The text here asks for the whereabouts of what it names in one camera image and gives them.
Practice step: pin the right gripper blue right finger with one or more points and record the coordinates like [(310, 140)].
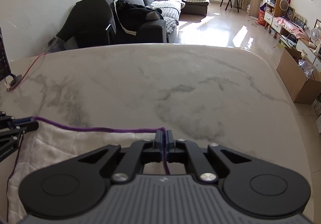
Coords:
[(191, 156)]

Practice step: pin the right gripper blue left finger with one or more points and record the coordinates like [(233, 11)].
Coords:
[(133, 158)]

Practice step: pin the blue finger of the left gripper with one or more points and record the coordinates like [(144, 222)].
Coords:
[(26, 120)]

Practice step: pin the white towel purple trim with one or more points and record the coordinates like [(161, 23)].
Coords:
[(54, 143)]

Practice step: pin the round grey phone stand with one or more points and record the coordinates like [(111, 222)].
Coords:
[(11, 84)]

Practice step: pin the black smartphone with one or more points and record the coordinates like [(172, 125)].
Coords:
[(5, 70)]

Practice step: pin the dark grey sofa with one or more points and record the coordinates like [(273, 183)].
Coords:
[(171, 11)]

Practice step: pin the cardboard box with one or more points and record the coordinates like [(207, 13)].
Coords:
[(300, 78)]

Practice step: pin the low shelf cabinet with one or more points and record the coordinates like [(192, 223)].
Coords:
[(290, 30)]

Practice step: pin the wooden desk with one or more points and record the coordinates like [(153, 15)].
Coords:
[(252, 7)]

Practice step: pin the small white fan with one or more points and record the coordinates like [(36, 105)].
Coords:
[(314, 35)]

